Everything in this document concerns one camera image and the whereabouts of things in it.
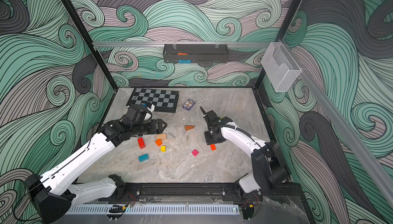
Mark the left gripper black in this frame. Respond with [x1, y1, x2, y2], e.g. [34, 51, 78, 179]
[130, 119, 167, 138]

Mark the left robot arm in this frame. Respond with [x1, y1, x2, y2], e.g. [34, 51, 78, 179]
[24, 119, 167, 224]

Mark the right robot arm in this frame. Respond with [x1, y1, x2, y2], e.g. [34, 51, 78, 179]
[200, 107, 290, 194]

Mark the natural wood block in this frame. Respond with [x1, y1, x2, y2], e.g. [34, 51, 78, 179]
[156, 133, 167, 140]

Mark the orange cube block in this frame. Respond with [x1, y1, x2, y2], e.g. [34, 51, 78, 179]
[155, 139, 162, 147]

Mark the red rectangular block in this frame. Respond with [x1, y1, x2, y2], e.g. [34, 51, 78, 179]
[138, 138, 146, 149]

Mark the pink cube block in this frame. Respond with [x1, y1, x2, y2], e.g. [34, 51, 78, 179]
[192, 149, 199, 156]

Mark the orange triangle block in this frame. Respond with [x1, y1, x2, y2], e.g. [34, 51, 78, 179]
[184, 125, 195, 131]

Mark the black grey chessboard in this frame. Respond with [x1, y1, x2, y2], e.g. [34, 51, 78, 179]
[127, 88, 179, 113]

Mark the teal small block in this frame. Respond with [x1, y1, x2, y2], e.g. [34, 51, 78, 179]
[138, 153, 149, 162]

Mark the blue playing card box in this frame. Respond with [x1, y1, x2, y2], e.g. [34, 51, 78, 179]
[182, 99, 196, 111]

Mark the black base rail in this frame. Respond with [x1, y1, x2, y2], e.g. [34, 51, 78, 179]
[125, 183, 303, 203]

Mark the black wall tray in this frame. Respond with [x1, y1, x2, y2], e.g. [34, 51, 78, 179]
[163, 44, 229, 65]

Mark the clear plastic wall box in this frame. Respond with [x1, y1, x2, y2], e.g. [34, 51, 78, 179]
[261, 41, 302, 93]

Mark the white slotted cable duct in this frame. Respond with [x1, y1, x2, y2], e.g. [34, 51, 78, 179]
[67, 204, 240, 215]

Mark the aluminium back rail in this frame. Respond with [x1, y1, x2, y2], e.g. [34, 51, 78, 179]
[92, 41, 270, 48]

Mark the aluminium rail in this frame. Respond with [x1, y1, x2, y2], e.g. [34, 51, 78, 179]
[279, 40, 393, 206]
[92, 41, 270, 48]

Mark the aluminium right rail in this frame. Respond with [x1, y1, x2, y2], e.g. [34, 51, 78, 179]
[279, 40, 393, 206]

